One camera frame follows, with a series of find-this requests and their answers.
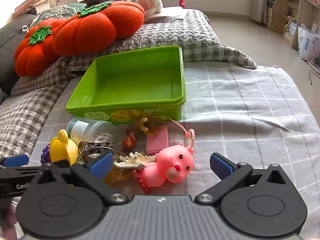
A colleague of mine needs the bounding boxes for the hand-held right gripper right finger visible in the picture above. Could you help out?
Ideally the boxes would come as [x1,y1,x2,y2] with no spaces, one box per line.
[195,152,288,204]

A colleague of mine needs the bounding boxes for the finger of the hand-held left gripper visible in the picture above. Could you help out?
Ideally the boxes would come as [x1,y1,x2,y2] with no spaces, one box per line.
[0,154,29,167]
[0,165,43,197]

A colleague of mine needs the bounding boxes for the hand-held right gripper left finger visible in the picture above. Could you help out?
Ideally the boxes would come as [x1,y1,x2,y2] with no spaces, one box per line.
[35,152,129,204]

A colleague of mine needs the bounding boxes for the orange translucent ring toy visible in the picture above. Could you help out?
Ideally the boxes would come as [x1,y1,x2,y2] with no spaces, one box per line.
[104,167,133,187]

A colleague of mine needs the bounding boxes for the beige starfish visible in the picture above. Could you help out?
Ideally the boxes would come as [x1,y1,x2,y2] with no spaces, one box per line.
[114,151,158,169]

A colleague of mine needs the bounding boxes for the clear cotton swab jar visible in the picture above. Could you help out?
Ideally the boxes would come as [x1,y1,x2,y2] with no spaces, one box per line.
[66,117,115,153]

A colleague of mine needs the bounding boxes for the yellow toy pot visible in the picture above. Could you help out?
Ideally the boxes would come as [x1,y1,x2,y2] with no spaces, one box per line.
[50,129,79,167]

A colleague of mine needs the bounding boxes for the pink pig toy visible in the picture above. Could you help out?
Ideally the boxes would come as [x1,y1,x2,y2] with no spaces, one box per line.
[132,117,196,193]

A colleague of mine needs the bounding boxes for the green plastic box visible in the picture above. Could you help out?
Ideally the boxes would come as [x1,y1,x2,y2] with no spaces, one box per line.
[65,45,187,125]

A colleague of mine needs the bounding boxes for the person's left hand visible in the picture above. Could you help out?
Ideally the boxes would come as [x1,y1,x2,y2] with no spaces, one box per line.
[0,198,19,240]

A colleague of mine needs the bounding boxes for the purple toy grapes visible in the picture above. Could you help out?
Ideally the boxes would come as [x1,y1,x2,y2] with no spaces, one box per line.
[40,144,53,164]

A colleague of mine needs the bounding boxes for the small orange toy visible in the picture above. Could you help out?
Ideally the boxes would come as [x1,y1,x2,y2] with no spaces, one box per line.
[117,129,138,157]

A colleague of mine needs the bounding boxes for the pink rectangular block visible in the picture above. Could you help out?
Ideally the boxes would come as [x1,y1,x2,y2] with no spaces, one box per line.
[146,124,169,155]

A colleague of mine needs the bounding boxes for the light grey grid sheet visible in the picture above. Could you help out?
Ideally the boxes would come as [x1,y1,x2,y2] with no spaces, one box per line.
[12,61,320,230]

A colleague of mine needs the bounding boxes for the small orange tomato cushion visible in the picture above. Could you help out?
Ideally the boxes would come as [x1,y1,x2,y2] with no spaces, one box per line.
[14,17,68,77]

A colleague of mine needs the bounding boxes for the grey sofa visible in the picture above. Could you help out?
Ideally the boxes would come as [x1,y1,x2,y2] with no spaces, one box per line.
[0,14,37,98]

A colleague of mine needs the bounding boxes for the large orange tomato cushion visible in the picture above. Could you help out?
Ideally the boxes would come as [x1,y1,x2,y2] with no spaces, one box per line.
[52,1,145,57]

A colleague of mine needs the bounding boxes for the grey checkered blanket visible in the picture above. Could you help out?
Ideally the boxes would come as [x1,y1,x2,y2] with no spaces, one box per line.
[0,9,257,180]

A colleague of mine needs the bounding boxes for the white shopping bag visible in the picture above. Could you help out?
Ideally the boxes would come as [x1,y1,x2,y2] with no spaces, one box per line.
[297,24,320,60]

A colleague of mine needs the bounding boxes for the leaf-patterned cushion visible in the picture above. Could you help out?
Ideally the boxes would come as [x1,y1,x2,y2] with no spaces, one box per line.
[30,3,87,28]

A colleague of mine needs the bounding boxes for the stack of books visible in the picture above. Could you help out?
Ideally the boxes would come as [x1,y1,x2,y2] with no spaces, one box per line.
[15,0,52,18]

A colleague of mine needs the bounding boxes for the white papers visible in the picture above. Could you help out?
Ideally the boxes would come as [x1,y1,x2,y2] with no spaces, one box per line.
[145,6,188,22]

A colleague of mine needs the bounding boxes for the white plush toy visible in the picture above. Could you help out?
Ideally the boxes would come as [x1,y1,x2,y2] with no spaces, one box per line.
[135,0,164,17]

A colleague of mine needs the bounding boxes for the wooden bookshelf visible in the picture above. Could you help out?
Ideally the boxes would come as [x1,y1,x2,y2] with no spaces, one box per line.
[265,0,320,43]

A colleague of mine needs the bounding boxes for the black cable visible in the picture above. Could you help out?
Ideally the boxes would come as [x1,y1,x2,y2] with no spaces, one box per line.
[308,55,320,85]

